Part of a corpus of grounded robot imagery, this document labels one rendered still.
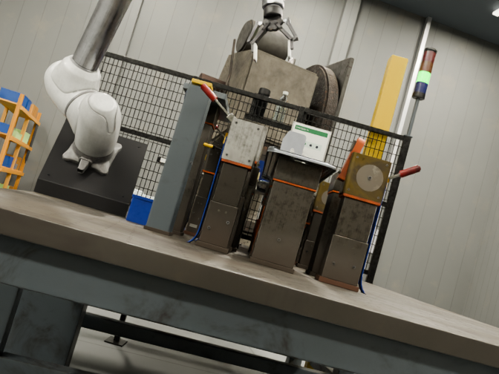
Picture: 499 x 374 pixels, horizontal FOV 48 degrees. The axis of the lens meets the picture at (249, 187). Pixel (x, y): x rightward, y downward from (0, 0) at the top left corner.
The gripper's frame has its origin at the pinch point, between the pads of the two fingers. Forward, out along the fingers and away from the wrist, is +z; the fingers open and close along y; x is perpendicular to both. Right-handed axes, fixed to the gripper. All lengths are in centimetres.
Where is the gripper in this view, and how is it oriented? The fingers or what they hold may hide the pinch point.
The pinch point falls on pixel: (272, 56)
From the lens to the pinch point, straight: 224.8
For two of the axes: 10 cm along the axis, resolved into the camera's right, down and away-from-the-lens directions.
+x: 2.5, 2.0, 9.5
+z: -0.3, 9.8, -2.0
